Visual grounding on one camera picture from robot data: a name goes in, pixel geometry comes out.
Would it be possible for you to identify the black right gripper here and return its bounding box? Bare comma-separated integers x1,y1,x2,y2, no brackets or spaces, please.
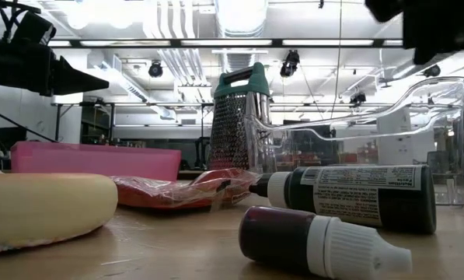
364,0,464,66

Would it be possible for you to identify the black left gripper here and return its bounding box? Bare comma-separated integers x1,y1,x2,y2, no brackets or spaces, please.
0,38,110,97

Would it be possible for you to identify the clear plastic bin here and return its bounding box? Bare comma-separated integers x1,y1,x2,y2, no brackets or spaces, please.
243,76,464,206

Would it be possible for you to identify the yellow toy donut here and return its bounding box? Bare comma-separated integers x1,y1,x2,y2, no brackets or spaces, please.
0,172,119,253

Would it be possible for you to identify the red snack packet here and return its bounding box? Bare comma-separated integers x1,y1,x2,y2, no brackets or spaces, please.
110,167,262,213

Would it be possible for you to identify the black-capped food colouring bottle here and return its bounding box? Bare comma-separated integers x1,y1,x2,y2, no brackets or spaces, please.
249,164,438,235

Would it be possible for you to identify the small dark white-capped bottle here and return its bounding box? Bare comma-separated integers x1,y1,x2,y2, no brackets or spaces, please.
238,205,413,280

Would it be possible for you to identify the pink plastic bin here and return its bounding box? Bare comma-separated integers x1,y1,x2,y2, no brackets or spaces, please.
10,141,183,182

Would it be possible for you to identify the dark background monitor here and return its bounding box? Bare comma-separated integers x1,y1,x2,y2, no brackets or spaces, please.
0,126,27,155

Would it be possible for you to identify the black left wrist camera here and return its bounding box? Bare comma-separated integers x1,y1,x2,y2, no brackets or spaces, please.
12,11,58,47

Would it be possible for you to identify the black aluminium rig frame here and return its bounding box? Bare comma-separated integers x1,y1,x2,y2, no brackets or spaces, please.
0,37,404,172

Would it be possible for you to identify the box grater with teal handle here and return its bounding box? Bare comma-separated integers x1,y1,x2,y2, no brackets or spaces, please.
208,61,278,174

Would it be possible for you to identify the silver ceiling air duct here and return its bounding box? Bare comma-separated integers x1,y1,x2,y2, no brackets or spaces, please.
215,0,270,73

